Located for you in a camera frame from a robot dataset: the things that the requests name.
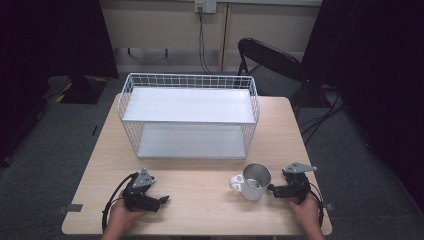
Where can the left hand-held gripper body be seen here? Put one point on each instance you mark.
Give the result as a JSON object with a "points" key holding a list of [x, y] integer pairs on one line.
{"points": [[140, 188]]}

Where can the white cup with metal inside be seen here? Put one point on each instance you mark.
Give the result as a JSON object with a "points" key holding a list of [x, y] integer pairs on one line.
{"points": [[254, 181]]}

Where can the person's left hand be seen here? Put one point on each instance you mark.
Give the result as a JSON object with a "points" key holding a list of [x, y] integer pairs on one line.
{"points": [[124, 216]]}

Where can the black folding chair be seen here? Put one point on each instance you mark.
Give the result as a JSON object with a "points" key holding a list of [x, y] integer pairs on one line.
{"points": [[270, 60]]}

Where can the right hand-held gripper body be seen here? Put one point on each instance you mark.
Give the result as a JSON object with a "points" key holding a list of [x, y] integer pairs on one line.
{"points": [[295, 183]]}

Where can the white wall socket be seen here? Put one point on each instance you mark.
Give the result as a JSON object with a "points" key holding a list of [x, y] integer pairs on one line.
{"points": [[205, 6]]}

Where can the grey tape mark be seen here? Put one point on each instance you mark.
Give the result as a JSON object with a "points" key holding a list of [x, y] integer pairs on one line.
{"points": [[74, 208], [329, 206]]}

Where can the dark stand base yellow tape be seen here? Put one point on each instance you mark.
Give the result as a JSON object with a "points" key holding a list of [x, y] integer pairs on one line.
{"points": [[75, 88]]}

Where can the person's right hand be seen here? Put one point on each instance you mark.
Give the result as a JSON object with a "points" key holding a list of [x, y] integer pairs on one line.
{"points": [[306, 211]]}

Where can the black curtain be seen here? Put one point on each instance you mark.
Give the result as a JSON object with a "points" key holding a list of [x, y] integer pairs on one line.
{"points": [[373, 66]]}

